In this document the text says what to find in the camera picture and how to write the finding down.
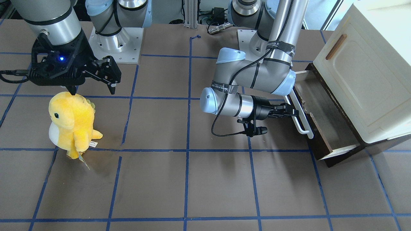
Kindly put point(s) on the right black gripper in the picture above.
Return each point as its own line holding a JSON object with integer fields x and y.
{"x": 86, "y": 54}

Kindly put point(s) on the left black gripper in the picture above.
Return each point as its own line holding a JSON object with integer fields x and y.
{"x": 261, "y": 109}

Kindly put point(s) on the dark wooden drawer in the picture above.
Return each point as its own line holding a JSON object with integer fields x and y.
{"x": 328, "y": 134}

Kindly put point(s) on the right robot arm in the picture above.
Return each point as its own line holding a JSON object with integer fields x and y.
{"x": 58, "y": 20}

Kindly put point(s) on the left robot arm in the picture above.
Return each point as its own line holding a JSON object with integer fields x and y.
{"x": 278, "y": 24}

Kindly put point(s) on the dark wooden drawer cabinet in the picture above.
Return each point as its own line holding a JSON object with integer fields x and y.
{"x": 375, "y": 147}

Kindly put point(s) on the yellow plush dinosaur toy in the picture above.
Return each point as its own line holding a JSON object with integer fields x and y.
{"x": 72, "y": 123}

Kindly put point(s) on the white plastic storage box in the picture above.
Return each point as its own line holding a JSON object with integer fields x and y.
{"x": 366, "y": 65}

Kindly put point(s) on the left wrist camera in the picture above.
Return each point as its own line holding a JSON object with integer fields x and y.
{"x": 250, "y": 129}

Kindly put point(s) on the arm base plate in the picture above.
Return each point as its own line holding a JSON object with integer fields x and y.
{"x": 250, "y": 43}
{"x": 124, "y": 47}

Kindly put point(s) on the aluminium frame post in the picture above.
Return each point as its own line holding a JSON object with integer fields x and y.
{"x": 190, "y": 14}

